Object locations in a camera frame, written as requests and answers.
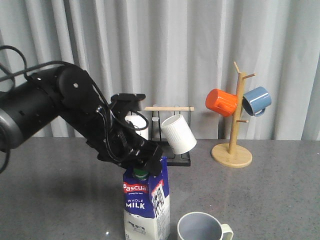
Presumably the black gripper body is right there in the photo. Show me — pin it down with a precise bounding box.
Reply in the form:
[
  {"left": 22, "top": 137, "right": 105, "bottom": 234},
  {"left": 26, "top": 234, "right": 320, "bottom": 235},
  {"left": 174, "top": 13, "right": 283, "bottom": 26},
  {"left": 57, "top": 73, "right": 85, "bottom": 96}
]
[{"left": 86, "top": 117, "right": 163, "bottom": 176}]

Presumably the Pascual whole milk carton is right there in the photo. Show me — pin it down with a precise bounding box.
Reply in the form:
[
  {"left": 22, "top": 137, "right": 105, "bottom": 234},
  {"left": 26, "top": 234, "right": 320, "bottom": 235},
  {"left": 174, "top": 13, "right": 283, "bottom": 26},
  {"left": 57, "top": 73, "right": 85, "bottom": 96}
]
[{"left": 123, "top": 156, "right": 171, "bottom": 240}]

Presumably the white HOME mug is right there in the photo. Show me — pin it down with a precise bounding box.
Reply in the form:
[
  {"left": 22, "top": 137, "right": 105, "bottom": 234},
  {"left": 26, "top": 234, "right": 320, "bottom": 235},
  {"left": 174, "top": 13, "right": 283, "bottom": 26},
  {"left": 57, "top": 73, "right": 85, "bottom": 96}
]
[{"left": 177, "top": 211, "right": 234, "bottom": 240}]

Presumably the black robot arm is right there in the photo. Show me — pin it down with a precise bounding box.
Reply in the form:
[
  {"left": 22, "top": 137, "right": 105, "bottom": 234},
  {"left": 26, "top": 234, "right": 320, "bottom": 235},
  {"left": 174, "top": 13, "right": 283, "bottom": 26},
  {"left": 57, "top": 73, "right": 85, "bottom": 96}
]
[{"left": 0, "top": 64, "right": 163, "bottom": 176}]

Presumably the white smiley face mug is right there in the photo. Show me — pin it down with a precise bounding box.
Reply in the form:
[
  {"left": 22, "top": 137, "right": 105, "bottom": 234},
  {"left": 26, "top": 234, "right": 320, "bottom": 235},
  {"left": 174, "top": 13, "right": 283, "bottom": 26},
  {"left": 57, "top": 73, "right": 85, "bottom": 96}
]
[{"left": 124, "top": 115, "right": 149, "bottom": 140}]

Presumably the white ribbed mug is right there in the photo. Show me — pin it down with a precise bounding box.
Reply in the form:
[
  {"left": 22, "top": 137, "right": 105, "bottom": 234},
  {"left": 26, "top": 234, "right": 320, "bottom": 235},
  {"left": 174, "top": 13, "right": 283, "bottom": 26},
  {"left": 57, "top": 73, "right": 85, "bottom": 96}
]
[{"left": 160, "top": 114, "right": 197, "bottom": 155}]

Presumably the wooden mug tree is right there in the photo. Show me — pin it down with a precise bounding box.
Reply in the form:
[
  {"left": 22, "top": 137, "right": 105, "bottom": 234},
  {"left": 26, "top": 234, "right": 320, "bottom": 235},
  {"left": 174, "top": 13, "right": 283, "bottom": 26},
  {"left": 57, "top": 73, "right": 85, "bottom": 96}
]
[{"left": 211, "top": 62, "right": 256, "bottom": 168}]

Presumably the orange mug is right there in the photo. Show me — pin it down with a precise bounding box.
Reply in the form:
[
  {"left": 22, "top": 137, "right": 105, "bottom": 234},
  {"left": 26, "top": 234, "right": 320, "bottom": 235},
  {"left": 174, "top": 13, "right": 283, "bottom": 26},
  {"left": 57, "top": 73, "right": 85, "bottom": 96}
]
[{"left": 205, "top": 88, "right": 238, "bottom": 117}]

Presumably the blue mug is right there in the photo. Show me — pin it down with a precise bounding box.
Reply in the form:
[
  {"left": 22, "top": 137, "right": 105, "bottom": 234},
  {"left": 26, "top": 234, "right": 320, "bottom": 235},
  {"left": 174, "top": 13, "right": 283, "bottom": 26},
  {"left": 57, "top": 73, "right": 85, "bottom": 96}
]
[{"left": 242, "top": 86, "right": 272, "bottom": 117}]

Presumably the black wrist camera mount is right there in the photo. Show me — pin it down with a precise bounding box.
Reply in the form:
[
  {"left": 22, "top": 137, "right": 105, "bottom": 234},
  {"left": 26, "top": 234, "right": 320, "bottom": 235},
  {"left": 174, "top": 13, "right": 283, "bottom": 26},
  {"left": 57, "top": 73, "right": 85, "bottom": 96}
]
[{"left": 110, "top": 93, "right": 146, "bottom": 121}]

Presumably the black wire mug rack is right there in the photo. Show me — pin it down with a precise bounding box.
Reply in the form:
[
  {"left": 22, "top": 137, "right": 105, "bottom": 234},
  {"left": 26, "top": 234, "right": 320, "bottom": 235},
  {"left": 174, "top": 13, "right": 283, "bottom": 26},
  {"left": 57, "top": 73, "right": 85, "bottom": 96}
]
[{"left": 144, "top": 105, "right": 195, "bottom": 167}]

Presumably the black cable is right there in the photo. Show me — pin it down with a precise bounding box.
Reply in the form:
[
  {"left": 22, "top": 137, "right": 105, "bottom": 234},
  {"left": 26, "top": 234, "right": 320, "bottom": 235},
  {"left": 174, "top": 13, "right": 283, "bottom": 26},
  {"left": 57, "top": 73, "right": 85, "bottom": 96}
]
[{"left": 0, "top": 45, "right": 28, "bottom": 86}]

